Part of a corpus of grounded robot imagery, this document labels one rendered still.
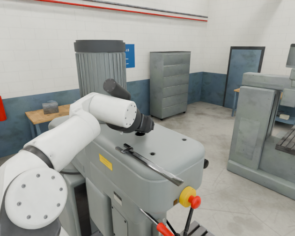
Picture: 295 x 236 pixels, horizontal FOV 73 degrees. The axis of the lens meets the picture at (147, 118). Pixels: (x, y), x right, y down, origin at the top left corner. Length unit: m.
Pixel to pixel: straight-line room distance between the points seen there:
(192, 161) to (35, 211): 0.43
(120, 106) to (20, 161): 0.22
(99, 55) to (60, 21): 4.25
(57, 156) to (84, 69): 0.49
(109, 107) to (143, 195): 0.27
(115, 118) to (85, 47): 0.39
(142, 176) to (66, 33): 4.64
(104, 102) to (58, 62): 4.49
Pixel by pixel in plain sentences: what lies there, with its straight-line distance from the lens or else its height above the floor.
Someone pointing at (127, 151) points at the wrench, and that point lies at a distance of 0.60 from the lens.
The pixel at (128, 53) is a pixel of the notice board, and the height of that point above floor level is 1.98.
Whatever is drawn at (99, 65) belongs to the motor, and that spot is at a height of 2.12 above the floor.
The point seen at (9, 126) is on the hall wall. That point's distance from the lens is 4.97.
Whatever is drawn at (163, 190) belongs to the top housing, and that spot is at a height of 1.82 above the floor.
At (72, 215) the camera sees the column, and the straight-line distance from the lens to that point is 1.30.
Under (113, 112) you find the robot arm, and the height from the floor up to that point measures 2.05.
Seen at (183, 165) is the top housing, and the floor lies 1.87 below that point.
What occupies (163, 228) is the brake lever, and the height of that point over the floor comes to 1.71.
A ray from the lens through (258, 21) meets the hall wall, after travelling 7.52.
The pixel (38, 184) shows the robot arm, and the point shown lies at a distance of 0.32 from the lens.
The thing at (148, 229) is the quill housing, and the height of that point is 1.53.
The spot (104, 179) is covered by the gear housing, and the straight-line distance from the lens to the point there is 0.82.
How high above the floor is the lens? 2.19
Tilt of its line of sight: 20 degrees down
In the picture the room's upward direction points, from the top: straight up
